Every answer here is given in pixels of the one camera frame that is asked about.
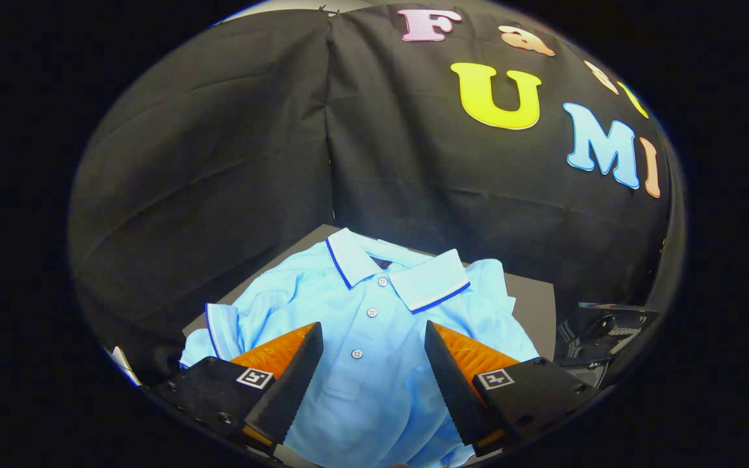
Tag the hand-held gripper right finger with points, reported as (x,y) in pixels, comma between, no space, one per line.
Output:
(456,390)

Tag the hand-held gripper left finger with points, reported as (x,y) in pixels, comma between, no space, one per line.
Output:
(290,390)

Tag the light blue polo shirt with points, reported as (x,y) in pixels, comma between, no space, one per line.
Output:
(374,377)

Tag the grey cabinet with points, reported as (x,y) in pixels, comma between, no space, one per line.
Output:
(534,305)

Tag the black backdrop cloth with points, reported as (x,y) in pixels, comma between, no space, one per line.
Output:
(218,162)

